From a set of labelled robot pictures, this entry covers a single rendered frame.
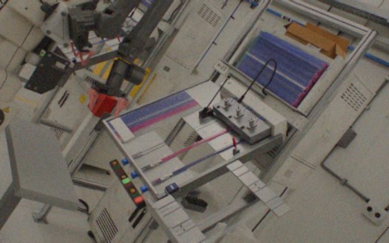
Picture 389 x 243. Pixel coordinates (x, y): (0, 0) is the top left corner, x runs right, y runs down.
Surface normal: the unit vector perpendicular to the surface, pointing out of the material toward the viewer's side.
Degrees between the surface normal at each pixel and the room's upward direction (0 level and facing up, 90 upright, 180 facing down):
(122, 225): 90
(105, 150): 90
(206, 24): 90
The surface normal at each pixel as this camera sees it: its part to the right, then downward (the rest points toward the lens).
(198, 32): 0.51, 0.49
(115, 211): -0.62, -0.35
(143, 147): -0.09, -0.78
